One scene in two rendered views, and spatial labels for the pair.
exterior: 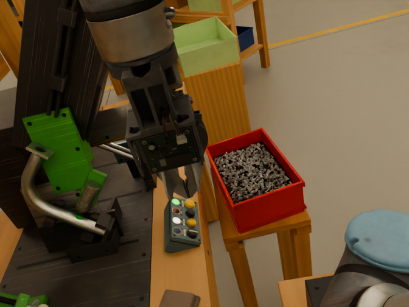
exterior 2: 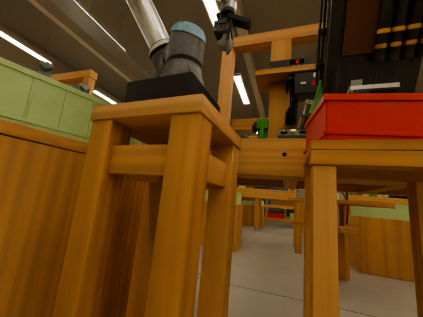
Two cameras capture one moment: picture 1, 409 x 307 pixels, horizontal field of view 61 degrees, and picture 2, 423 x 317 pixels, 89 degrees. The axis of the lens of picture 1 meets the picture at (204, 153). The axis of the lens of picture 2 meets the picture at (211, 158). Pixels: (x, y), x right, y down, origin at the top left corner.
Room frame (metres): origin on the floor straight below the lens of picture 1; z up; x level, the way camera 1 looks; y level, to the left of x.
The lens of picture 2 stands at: (0.58, -0.78, 0.63)
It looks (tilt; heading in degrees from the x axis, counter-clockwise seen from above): 11 degrees up; 106
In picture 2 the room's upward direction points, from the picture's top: 5 degrees clockwise
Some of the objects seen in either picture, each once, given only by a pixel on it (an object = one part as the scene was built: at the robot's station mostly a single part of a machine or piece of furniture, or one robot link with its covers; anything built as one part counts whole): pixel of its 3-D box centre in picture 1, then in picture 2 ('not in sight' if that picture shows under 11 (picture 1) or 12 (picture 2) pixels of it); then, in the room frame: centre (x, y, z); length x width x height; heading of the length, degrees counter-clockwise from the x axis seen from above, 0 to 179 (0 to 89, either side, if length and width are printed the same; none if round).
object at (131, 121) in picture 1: (157, 108); (225, 25); (0.34, 0.04, 1.43); 0.09 x 0.08 x 0.12; 179
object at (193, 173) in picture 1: (193, 176); (223, 43); (0.35, 0.02, 1.32); 0.06 x 0.03 x 0.09; 179
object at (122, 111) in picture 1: (96, 128); (358, 109); (0.95, 0.29, 1.11); 0.39 x 0.16 x 0.03; 86
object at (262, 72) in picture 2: not in sight; (325, 76); (0.89, 0.66, 1.52); 0.90 x 0.25 x 0.04; 176
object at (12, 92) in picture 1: (31, 153); not in sight; (0.99, 0.53, 1.07); 0.30 x 0.18 x 0.34; 176
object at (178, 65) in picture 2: not in sight; (182, 80); (0.29, -0.22, 1.00); 0.15 x 0.15 x 0.10
